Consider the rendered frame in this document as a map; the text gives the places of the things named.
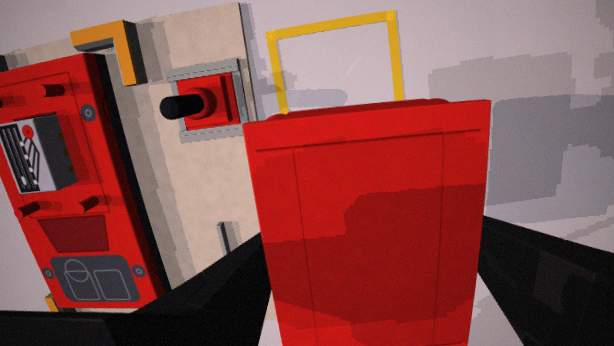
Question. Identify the yellow rectangular outline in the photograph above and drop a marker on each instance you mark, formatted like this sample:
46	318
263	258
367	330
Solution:
278	34

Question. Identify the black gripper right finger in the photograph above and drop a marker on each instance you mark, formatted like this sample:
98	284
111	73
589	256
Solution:
553	292

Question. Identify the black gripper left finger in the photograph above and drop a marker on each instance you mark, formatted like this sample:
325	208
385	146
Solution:
224	305

